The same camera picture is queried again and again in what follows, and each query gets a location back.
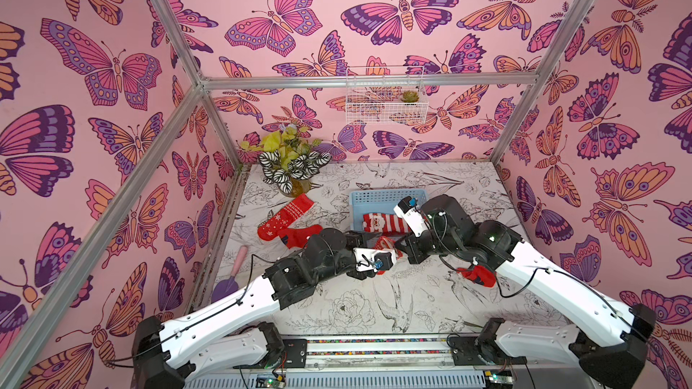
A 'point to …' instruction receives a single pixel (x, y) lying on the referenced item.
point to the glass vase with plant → (289, 158)
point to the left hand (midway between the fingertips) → (380, 238)
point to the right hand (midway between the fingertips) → (396, 241)
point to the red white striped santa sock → (384, 222)
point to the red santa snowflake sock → (386, 242)
